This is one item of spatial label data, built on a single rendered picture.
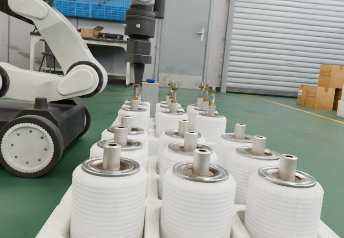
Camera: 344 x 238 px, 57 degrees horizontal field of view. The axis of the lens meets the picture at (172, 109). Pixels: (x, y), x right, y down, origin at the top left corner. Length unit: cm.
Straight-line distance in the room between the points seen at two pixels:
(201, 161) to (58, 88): 89
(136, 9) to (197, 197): 65
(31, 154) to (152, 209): 69
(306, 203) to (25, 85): 111
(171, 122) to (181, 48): 520
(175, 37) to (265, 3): 179
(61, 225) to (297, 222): 29
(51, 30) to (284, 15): 565
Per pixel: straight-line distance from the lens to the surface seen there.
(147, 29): 93
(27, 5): 130
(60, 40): 129
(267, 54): 641
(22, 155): 113
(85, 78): 122
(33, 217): 88
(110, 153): 41
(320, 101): 463
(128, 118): 64
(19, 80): 133
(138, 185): 40
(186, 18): 616
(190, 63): 611
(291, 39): 661
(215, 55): 620
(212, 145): 93
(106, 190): 39
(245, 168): 53
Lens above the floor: 39
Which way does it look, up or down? 7 degrees down
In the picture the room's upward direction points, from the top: 5 degrees clockwise
